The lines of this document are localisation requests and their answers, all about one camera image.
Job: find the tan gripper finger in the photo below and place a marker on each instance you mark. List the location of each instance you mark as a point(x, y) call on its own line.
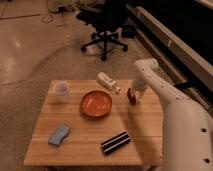
point(139, 95)
point(131, 91)

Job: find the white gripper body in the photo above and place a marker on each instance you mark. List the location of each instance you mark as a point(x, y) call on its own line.
point(139, 85)

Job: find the dark red pepper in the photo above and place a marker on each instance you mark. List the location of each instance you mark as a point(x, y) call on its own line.
point(131, 98)

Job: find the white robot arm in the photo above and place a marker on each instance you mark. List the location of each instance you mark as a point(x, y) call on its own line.
point(187, 126)

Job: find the white ceramic cup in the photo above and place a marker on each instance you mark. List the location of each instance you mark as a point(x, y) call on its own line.
point(61, 90)

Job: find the white plastic bottle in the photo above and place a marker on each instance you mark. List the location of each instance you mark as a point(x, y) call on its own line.
point(108, 82)

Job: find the orange bowl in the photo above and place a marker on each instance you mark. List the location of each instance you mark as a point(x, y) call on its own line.
point(96, 104)

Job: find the black white striped box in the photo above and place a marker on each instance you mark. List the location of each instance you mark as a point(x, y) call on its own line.
point(114, 143)

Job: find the small black box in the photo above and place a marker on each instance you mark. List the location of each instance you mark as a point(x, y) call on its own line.
point(128, 31)

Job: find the wooden table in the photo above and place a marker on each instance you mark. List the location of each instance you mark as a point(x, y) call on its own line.
point(82, 146)

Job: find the black office chair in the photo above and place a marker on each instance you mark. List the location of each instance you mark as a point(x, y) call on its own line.
point(106, 18)

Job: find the blue sponge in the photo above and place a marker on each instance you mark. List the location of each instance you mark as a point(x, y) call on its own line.
point(59, 134)

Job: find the long wall bench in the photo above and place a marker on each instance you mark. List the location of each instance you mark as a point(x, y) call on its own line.
point(184, 30)

